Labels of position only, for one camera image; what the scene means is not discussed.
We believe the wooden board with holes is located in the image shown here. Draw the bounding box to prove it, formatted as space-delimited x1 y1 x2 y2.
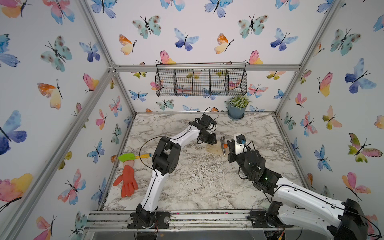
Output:
206 144 225 156

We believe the orange handled claw hammer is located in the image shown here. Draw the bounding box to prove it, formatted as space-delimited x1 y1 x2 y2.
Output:
220 136 228 155

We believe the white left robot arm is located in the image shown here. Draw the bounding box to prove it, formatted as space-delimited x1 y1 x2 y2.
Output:
128 114 217 230

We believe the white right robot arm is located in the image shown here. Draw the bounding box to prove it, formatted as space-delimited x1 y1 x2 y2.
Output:
228 135 369 240

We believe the blue pot green plant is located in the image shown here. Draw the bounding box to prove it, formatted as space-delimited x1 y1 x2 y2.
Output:
227 96 250 120

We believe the red silicone glove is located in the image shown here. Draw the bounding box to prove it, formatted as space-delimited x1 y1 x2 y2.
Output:
113 165 138 198

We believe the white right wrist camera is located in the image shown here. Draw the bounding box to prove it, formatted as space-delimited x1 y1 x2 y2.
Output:
234 134 247 156

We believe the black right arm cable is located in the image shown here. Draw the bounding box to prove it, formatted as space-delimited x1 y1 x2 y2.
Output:
236 140 383 240

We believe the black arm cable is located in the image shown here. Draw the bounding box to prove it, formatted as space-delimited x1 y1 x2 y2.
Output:
131 106 220 230
236 140 383 240

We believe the black wire wall basket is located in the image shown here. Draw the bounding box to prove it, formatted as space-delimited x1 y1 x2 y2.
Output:
151 62 248 99

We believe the aluminium front rail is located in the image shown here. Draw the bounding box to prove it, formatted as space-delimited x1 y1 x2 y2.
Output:
85 209 337 232

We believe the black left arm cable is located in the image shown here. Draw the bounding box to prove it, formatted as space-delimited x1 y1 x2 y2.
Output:
131 106 220 230

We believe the green spatula yellow handle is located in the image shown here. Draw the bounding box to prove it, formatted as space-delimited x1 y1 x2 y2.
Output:
118 153 153 163

